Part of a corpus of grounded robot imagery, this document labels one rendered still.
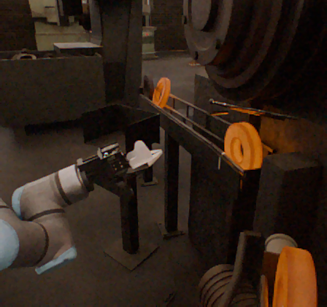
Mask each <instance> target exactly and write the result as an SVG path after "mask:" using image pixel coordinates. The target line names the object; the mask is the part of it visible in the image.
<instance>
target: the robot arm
mask: <svg viewBox="0 0 327 307"><path fill-rule="evenodd" d="M112 144H113V145H112ZM109 145H112V146H110V147H108V146H109ZM105 147H107V148H105ZM97 153H98V154H97V155H94V156H91V157H89V158H86V159H84V160H83V159H82V158H79V159H77V165H76V164H74V165H72V166H69V167H67V168H64V169H62V170H60V171H57V172H55V173H53V174H50V175H48V176H45V177H43V178H41V179H38V180H36V181H34V182H29V183H27V184H25V185H24V186H22V187H19V188H18V189H16V190H15V191H14V193H13V195H12V208H13V209H14V211H13V210H11V208H10V207H9V206H7V205H6V204H5V202H3V200H2V199H1V198H0V271H2V270H5V269H12V268H25V267H27V268H31V267H36V269H35V270H36V272H37V273H38V274H39V275H43V274H46V273H50V272H52V271H55V270H58V269H59V268H62V267H63V266H64V265H66V264H68V263H70V262H71V261H73V260H74V259H75V258H76V256H77V250H76V244H75V243H74V239H73V237H72V233H71V231H70V227H69V223H68V220H67V218H66V213H65V210H64V208H65V207H67V206H70V205H72V204H73V203H76V202H78V201H81V200H82V199H85V198H87V197H89V195H90V192H92V191H94V190H95V189H94V185H93V183H94V182H95V184H97V185H98V186H100V187H102V188H104V189H105V190H108V191H110V192H111V193H113V194H115V195H117V196H118V197H120V198H122V199H124V200H126V201H127V202H129V201H130V200H131V199H132V198H133V196H134V194H133V190H132V188H131V187H130V186H129V185H128V184H126V183H124V181H126V180H128V179H130V178H133V177H135V176H137V175H139V174H141V173H142V172H143V171H145V170H146V169H148V168H149V166H151V165H152V164H153V163H154V162H155V161H156V160H157V159H158V158H159V157H160V155H161V154H163V153H162V151H161V150H155V151H150V150H149V149H148V148H147V147H146V146H145V144H144V143H143V142H142V141H137V142H135V144H134V151H132V152H130V153H128V154H127V157H125V155H124V154H123V151H122V149H121V147H120V145H119V144H118V142H117V141H114V142H112V143H111V144H108V145H105V146H103V147H100V148H99V151H98V152H97ZM130 167H131V168H130ZM14 212H15V213H14Z"/></svg>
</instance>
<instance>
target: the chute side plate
mask: <svg viewBox="0 0 327 307"><path fill-rule="evenodd" d="M140 105H141V106H142V110H144V111H147V112H156V113H159V114H160V127H162V128H163V129H164V130H165V126H166V127H167V128H168V129H169V135H170V136H171V137H172V138H173V139H174V140H175V141H176V142H177V143H178V144H179V145H180V146H181V147H182V148H183V149H185V150H186V151H187V152H188V153H189V154H191V155H192V156H194V157H195V159H197V161H199V162H200V163H201V164H202V165H203V166H204V167H205V168H206V169H207V170H209V172H210V173H211V174H212V175H213V176H214V177H215V178H216V179H217V180H218V181H219V183H221V184H222V185H223V186H224V184H225V179H226V180H227V181H228V182H229V183H230V184H231V185H232V186H233V187H234V188H235V195H234V199H235V200H236V201H239V194H240V187H241V184H240V181H241V174H240V173H239V172H238V171H237V170H236V169H235V168H234V167H233V166H232V165H231V164H230V163H229V162H228V161H227V160H226V159H225V158H224V157H223V156H222V155H219V154H218V153H217V152H216V151H215V150H214V149H213V148H211V146H210V145H208V144H206V143H205V142H204V141H202V140H201V139H200V138H198V137H197V136H195V135H194V134H192V133H191V132H190V131H188V130H187V129H186V128H184V127H182V126H181V125H180V124H179V123H177V122H176V121H175V120H174V119H172V118H171V117H170V116H168V115H167V114H165V113H164V112H162V111H161V110H159V109H157V108H156V107H155V106H153V105H152V104H151V103H149V102H148V101H146V100H145V99H143V97H141V96H139V108H140ZM219 160H220V169H219Z"/></svg>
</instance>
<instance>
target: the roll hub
mask: <svg viewBox="0 0 327 307"><path fill-rule="evenodd" d="M252 8H253V0H184V15H187V19H188V21H187V24H185V38H186V42H187V45H188V49H189V51H190V53H191V55H192V53H193V51H194V50H197V51H198V58H197V60H195V61H196V62H197V63H199V64H201V65H220V64H224V63H227V62H228V61H230V60H231V59H232V58H233V57H234V55H235V54H236V52H237V51H238V49H239V48H240V46H241V44H242V42H243V40H244V37H245V34H246V33H247V28H248V26H249V22H250V17H251V13H252ZM214 38H218V39H219V40H220V46H219V48H218V49H213V48H212V41H213V39H214Z"/></svg>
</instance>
